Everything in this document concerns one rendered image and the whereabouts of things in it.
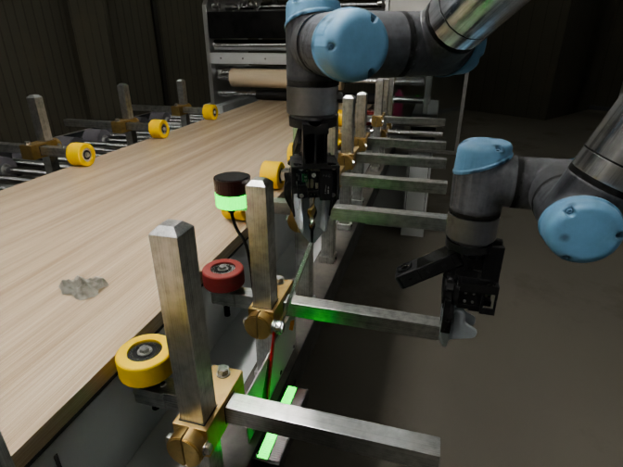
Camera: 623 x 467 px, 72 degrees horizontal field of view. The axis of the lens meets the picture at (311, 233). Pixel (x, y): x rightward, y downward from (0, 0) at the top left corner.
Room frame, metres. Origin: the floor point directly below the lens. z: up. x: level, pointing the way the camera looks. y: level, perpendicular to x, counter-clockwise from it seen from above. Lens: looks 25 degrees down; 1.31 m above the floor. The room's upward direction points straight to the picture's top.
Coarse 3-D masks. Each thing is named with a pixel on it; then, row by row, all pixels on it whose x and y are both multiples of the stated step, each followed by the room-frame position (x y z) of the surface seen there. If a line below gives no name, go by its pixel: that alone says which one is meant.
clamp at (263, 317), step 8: (288, 280) 0.75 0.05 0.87; (280, 288) 0.71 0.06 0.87; (288, 288) 0.72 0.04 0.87; (280, 296) 0.69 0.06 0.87; (280, 304) 0.67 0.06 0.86; (248, 312) 0.65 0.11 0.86; (256, 312) 0.64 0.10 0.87; (264, 312) 0.64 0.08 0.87; (272, 312) 0.64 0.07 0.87; (280, 312) 0.67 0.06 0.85; (248, 320) 0.63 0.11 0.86; (256, 320) 0.62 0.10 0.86; (264, 320) 0.62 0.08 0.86; (272, 320) 0.63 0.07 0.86; (248, 328) 0.63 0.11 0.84; (256, 328) 0.62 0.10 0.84; (264, 328) 0.62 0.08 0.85; (256, 336) 0.62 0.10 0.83; (264, 336) 0.62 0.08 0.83
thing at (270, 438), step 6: (288, 390) 0.62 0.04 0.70; (294, 390) 0.62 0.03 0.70; (288, 396) 0.61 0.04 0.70; (282, 402) 0.59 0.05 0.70; (288, 402) 0.59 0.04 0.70; (264, 438) 0.51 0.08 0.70; (270, 438) 0.51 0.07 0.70; (264, 444) 0.50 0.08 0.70; (270, 444) 0.50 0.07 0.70; (264, 450) 0.49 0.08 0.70; (270, 450) 0.49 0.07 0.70; (258, 456) 0.48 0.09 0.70; (264, 456) 0.48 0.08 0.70
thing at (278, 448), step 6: (300, 390) 0.62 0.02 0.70; (306, 390) 0.62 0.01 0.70; (300, 396) 0.61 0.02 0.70; (294, 402) 0.59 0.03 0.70; (300, 402) 0.59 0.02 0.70; (282, 438) 0.51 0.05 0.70; (276, 444) 0.50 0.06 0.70; (282, 444) 0.50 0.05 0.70; (276, 450) 0.49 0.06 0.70; (282, 450) 0.49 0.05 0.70; (270, 456) 0.48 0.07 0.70; (276, 456) 0.48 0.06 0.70
